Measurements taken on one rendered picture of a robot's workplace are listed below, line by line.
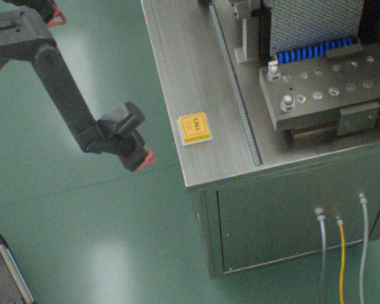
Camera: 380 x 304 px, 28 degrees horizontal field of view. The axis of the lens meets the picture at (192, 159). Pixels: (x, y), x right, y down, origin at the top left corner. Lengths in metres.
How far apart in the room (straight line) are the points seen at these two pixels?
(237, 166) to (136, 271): 0.98
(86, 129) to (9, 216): 1.49
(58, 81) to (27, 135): 1.76
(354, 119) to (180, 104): 0.47
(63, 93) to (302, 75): 0.75
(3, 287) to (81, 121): 1.22
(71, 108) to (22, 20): 0.27
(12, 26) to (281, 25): 0.81
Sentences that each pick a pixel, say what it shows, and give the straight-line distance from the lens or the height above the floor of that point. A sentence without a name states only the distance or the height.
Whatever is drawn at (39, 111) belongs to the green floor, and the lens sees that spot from 3.27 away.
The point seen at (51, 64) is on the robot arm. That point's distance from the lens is 1.37.
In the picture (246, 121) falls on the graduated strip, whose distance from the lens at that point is 2.09.
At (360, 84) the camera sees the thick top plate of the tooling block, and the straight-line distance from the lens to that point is 2.01.
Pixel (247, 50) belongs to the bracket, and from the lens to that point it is 2.15.
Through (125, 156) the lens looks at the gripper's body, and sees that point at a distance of 1.81.
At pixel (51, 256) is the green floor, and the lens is 2.98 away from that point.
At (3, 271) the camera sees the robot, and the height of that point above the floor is 0.24.
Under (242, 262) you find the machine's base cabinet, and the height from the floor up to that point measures 0.20.
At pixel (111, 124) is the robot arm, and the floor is 1.26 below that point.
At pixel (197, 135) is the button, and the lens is 2.04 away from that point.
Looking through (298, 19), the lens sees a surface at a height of 1.16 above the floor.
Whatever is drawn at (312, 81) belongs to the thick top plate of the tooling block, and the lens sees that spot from 2.01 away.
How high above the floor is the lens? 2.72
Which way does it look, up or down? 63 degrees down
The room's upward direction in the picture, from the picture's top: 8 degrees counter-clockwise
